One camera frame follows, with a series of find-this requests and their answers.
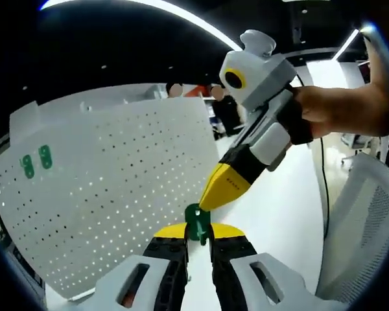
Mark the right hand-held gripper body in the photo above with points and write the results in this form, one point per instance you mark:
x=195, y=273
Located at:
x=259, y=74

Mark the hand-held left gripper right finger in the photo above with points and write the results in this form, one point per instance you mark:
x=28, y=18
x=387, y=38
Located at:
x=228, y=269

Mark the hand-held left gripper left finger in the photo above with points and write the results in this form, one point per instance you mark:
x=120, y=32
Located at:
x=168, y=269

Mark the white perforated mounting plate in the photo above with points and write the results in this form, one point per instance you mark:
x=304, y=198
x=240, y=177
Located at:
x=116, y=178

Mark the person's right hand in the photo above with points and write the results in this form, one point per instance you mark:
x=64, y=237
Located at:
x=324, y=110

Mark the ceiling light strip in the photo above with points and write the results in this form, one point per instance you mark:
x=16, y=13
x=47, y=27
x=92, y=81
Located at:
x=214, y=24
x=345, y=45

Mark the office chair with wheeled base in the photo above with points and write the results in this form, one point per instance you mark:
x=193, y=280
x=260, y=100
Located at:
x=356, y=142

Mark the white mesh office chair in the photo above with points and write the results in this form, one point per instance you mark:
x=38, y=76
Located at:
x=360, y=226

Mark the white partition panel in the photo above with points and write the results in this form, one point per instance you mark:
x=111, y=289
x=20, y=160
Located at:
x=22, y=116

